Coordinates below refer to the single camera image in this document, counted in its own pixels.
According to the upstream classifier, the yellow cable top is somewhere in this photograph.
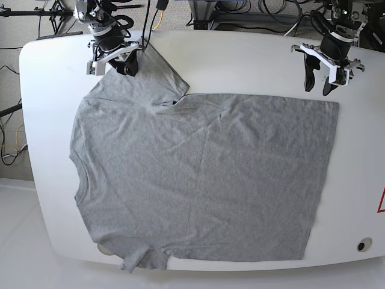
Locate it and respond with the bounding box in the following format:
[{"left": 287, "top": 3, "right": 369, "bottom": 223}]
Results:
[{"left": 152, "top": 8, "right": 165, "bottom": 31}]

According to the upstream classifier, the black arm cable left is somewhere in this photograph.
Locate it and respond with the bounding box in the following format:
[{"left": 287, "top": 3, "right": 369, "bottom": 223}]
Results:
[{"left": 141, "top": 0, "right": 169, "bottom": 52}]

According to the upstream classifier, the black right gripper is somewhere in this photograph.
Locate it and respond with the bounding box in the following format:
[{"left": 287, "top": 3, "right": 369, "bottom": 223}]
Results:
[{"left": 95, "top": 29, "right": 138, "bottom": 76}]

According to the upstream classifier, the yellow cable left floor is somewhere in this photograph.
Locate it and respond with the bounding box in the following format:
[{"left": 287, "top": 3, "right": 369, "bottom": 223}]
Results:
[{"left": 0, "top": 123, "right": 28, "bottom": 155}]

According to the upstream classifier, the white cable top right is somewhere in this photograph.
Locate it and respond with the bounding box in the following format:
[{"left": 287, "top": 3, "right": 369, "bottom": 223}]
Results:
[{"left": 283, "top": 13, "right": 313, "bottom": 37}]

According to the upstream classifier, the black cable left floor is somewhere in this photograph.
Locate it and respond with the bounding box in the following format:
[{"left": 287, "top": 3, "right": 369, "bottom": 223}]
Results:
[{"left": 0, "top": 64, "right": 28, "bottom": 166}]

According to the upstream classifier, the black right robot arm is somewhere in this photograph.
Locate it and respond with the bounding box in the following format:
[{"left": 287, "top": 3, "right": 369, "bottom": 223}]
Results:
[{"left": 74, "top": 0, "right": 141, "bottom": 76}]

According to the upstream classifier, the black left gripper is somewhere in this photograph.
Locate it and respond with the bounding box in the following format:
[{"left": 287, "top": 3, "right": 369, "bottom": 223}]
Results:
[{"left": 304, "top": 33, "right": 352, "bottom": 96}]

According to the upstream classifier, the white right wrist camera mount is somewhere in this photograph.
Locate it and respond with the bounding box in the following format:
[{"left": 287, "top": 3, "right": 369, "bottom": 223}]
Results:
[{"left": 86, "top": 38, "right": 142, "bottom": 76}]

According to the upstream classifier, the grey metal frame base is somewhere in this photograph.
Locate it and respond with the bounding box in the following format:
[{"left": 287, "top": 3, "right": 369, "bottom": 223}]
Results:
[{"left": 187, "top": 1, "right": 312, "bottom": 36}]

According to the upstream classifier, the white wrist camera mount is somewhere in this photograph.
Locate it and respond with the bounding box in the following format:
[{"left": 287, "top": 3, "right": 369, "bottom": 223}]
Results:
[
  {"left": 291, "top": 43, "right": 365, "bottom": 86},
  {"left": 86, "top": 38, "right": 142, "bottom": 76}
]

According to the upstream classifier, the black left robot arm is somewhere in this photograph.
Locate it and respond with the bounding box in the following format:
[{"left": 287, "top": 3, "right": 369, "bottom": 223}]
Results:
[{"left": 292, "top": 1, "right": 368, "bottom": 96}]

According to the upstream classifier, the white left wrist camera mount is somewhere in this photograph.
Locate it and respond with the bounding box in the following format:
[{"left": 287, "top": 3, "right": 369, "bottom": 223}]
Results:
[{"left": 291, "top": 43, "right": 365, "bottom": 86}]

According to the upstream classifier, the black tripod stand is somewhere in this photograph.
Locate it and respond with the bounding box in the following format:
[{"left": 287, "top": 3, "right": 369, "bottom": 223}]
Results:
[{"left": 1, "top": 1, "right": 143, "bottom": 35}]

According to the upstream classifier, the beige table grommet cap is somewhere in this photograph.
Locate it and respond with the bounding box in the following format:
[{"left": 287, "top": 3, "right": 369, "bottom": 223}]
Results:
[{"left": 97, "top": 243, "right": 114, "bottom": 256}]

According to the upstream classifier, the black table cable grommet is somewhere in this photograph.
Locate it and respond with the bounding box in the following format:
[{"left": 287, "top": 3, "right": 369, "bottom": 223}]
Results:
[{"left": 357, "top": 237, "right": 373, "bottom": 252}]

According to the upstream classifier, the grey T-shirt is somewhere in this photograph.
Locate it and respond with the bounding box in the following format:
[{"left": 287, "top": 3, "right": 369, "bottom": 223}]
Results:
[{"left": 69, "top": 46, "right": 339, "bottom": 271}]

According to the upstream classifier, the red triangle sticker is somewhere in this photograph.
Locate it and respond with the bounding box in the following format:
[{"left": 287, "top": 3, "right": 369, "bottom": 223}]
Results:
[{"left": 377, "top": 189, "right": 385, "bottom": 213}]

